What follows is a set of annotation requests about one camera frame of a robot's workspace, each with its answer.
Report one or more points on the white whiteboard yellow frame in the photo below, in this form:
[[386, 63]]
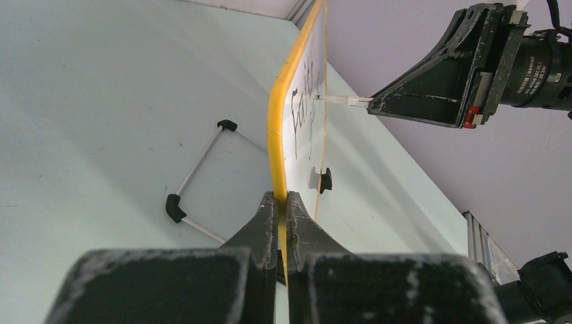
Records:
[[296, 124]]

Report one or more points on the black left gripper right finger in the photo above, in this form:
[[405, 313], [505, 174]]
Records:
[[329, 284]]

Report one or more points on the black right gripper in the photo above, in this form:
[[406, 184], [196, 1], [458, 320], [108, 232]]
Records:
[[439, 90]]

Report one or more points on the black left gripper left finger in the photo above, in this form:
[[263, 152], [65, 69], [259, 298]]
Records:
[[234, 283]]

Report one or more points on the black whiteboard stand foot left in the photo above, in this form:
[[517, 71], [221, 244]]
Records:
[[320, 181]]

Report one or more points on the black whiteboard marker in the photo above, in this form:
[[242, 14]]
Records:
[[345, 100]]

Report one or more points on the whiteboard wire stand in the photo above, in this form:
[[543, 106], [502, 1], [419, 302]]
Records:
[[221, 188]]

